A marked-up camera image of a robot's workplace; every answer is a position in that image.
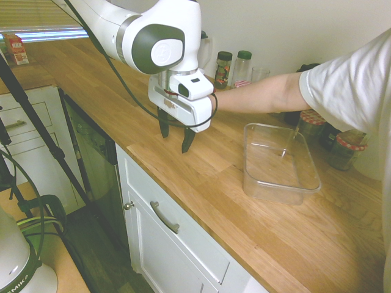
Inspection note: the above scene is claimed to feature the white kitchen cabinet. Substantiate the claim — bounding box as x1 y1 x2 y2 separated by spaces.
115 142 271 293

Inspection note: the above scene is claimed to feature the person's bare forearm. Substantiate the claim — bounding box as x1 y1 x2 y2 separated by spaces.
210 72 311 115

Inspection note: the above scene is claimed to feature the clear drinking glass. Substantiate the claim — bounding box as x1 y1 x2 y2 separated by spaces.
250 67 271 84

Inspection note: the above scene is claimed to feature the clear plastic rectangular container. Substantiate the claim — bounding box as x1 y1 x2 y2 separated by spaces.
242 122 323 206

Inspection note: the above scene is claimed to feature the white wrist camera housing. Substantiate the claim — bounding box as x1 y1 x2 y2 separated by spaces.
169 73 215 101

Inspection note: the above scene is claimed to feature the red carton box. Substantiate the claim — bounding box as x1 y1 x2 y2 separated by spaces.
2 33 30 66

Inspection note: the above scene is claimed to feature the black object by wall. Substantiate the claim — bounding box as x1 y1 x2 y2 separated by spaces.
296 62 321 74

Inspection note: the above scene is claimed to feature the clear jar green lid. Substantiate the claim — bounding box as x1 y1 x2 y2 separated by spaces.
233 49 253 90

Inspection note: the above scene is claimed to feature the spice jar black lid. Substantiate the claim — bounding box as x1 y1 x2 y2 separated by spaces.
213 51 234 90

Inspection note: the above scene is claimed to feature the white window blind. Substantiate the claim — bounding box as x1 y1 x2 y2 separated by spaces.
0 0 89 32

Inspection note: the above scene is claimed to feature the dark glass jar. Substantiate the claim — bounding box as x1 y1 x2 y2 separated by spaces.
318 121 340 151

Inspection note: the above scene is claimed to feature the silver bar drawer handle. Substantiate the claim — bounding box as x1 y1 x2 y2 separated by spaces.
149 201 181 235

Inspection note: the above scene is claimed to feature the white drawer unit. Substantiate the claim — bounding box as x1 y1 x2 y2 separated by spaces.
0 85 87 215

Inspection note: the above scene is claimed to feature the black camera tripod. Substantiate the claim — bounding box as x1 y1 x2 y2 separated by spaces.
0 54 94 220

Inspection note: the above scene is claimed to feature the white Franka robot base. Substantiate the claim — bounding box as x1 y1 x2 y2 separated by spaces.
0 206 59 293

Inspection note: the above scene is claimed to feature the jar red checkered lid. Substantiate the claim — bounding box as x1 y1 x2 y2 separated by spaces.
294 109 328 145
327 131 368 172

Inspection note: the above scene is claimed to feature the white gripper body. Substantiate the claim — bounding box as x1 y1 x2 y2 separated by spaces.
148 74 214 134

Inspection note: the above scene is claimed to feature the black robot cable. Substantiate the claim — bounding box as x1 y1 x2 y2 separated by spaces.
62 0 219 128

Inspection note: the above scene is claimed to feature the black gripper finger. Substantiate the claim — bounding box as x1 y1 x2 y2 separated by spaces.
156 106 170 139
181 126 197 154

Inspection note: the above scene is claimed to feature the brass drawer handle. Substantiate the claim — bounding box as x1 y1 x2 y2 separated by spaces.
2 120 27 131

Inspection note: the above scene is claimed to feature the translucent white blender pitcher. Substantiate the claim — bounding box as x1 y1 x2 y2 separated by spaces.
198 30 214 78

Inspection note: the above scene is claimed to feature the dark dishwasher front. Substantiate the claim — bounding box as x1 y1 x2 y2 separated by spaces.
59 87 130 245

